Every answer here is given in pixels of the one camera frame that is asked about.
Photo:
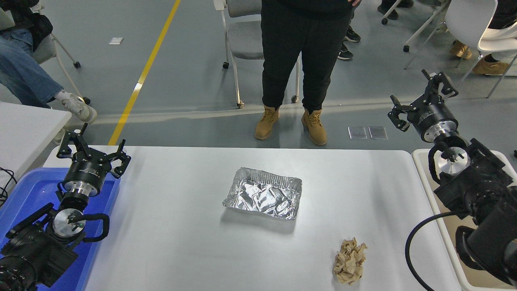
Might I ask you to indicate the standing person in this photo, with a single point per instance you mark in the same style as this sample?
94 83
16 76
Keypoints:
282 48

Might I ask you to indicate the grey tablet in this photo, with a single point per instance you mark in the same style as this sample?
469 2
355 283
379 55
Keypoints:
6 20

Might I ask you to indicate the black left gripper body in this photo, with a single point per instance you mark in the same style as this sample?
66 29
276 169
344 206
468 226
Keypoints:
87 171

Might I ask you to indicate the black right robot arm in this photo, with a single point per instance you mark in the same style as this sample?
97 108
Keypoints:
484 194

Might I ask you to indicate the seated person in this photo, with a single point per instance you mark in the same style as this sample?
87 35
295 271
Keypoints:
24 72
490 68

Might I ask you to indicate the large pale plastic bin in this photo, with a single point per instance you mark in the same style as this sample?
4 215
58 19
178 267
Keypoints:
420 153

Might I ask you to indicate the grey wheeled chair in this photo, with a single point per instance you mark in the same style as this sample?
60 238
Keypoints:
42 50

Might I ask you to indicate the blue plastic tray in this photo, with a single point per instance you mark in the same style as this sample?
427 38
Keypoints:
36 190

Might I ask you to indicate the grey padded white-framed chair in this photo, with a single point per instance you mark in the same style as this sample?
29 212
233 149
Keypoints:
244 44

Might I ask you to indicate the white shell chair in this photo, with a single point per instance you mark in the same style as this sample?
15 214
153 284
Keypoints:
468 20

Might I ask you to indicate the tan paper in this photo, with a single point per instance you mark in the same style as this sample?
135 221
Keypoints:
349 260

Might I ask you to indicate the silver floor plate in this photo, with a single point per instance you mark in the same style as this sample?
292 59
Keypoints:
378 133
357 133

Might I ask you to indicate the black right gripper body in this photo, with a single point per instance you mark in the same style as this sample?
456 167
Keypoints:
432 115

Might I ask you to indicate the white side table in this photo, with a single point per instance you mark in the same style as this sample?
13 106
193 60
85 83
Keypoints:
24 129

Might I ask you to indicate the silver foil tray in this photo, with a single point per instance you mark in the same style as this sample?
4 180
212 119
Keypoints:
262 196

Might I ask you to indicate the white-legged castor chair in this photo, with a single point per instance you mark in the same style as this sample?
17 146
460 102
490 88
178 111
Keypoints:
405 48

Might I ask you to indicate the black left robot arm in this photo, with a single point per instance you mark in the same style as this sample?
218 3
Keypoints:
36 250

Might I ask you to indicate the standing person's left hand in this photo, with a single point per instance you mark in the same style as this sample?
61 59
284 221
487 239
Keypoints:
354 2

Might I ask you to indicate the white floor label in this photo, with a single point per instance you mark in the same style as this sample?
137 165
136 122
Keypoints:
115 41

